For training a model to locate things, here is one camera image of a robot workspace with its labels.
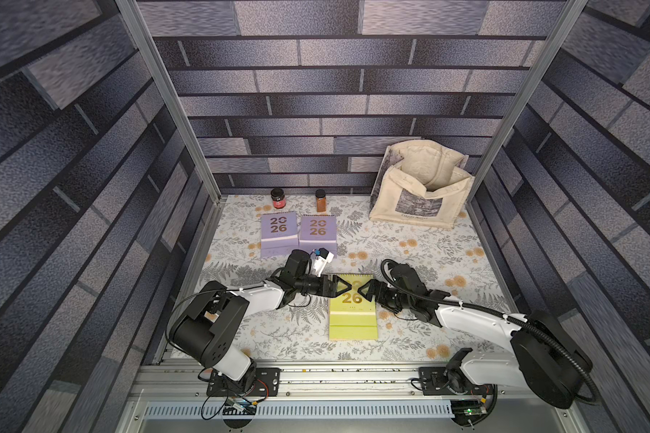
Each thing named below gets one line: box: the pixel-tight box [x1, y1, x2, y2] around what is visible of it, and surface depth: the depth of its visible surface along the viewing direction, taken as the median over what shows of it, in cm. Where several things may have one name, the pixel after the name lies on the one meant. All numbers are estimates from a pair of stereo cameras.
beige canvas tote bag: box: [369, 138, 475, 229], surface depth 102 cm
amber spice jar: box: [315, 188, 327, 213], surface depth 112 cm
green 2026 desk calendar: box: [328, 274, 379, 341], surface depth 85 cm
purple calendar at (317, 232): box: [298, 214, 337, 259], surface depth 109 cm
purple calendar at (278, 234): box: [260, 211, 300, 258], surface depth 109 cm
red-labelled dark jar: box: [269, 187, 287, 210], surface depth 115 cm
